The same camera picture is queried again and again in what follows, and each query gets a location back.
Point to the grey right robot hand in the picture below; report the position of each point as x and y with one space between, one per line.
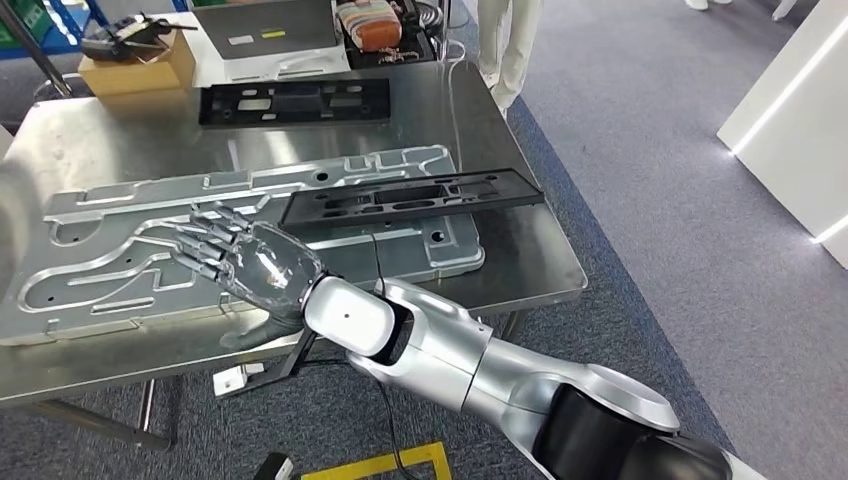
272 272

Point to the black plastic slotted part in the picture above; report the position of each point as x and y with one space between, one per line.
301 212
212 99

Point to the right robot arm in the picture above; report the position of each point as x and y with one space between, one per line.
464 358

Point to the steel workbench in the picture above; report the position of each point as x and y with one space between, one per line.
132 132

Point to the grooved aluminium plate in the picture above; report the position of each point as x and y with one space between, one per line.
411 255

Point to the white plastic panel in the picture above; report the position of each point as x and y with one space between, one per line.
218 73

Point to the yellow floor tape square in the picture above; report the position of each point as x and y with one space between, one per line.
371 464

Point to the cardboard box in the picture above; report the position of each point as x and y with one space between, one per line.
132 79

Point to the grey laptop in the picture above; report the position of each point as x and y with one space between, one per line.
298 26

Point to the striped fabric pouch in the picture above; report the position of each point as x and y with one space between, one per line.
368 23

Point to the black tray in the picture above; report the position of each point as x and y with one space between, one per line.
424 46

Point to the black remote controller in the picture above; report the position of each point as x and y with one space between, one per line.
112 43

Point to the chrome stand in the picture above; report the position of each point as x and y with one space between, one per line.
450 52

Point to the person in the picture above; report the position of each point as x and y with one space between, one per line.
510 46

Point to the blue metal cart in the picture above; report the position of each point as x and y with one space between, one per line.
20 52

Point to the green box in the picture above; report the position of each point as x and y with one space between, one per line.
20 20

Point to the white cabinet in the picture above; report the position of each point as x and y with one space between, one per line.
795 146

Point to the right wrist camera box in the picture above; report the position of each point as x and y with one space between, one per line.
232 381

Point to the black stanchion post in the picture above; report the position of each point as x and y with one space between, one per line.
40 55

